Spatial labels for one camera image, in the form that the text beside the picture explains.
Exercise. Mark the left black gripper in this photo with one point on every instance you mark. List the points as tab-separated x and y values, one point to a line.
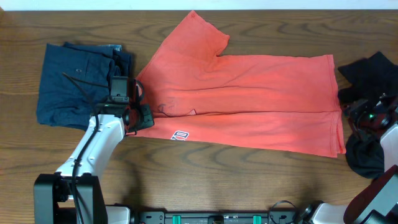
146	116

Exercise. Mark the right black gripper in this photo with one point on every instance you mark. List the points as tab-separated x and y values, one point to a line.
354	111

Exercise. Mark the red t-shirt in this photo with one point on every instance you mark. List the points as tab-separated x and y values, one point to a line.
197	93

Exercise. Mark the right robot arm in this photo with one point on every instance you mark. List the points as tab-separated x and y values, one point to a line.
377	203

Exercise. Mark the black garment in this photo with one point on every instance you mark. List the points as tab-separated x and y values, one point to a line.
370	78

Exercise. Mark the folded navy blue pants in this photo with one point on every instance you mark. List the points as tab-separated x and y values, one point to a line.
74	74

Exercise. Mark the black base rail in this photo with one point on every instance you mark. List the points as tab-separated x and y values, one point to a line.
282	212

